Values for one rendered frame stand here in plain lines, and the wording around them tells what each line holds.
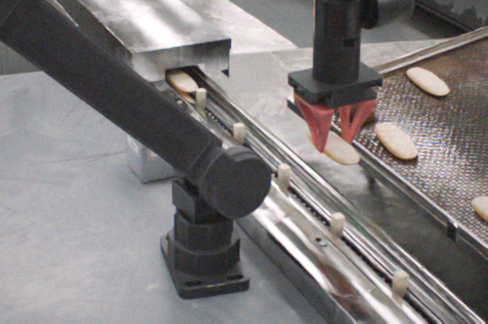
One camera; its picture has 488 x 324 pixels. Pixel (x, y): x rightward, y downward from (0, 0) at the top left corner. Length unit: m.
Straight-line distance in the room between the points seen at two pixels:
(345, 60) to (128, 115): 0.28
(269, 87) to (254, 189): 0.59
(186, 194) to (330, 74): 0.22
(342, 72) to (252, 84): 0.56
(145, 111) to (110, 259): 0.26
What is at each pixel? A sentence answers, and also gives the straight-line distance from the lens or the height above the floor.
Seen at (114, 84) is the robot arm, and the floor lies 1.10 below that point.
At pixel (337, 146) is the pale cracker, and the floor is 0.95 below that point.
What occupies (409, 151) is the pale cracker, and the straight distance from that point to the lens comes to 1.22.
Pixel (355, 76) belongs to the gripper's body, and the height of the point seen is 1.05.
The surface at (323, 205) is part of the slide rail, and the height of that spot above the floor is 0.85.
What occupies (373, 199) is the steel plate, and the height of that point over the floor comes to 0.82.
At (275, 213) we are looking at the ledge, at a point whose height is 0.86.
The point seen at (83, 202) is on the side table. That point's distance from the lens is 1.24.
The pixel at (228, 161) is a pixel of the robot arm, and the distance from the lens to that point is 0.98.
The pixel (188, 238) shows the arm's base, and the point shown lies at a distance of 1.04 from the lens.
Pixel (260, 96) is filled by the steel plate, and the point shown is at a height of 0.82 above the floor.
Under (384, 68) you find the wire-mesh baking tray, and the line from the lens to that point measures 1.44.
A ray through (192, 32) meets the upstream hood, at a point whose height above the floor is 0.92.
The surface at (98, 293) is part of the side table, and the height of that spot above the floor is 0.82.
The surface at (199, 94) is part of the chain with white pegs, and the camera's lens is 1.45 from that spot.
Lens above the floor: 1.45
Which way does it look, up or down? 27 degrees down
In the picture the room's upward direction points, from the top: 2 degrees clockwise
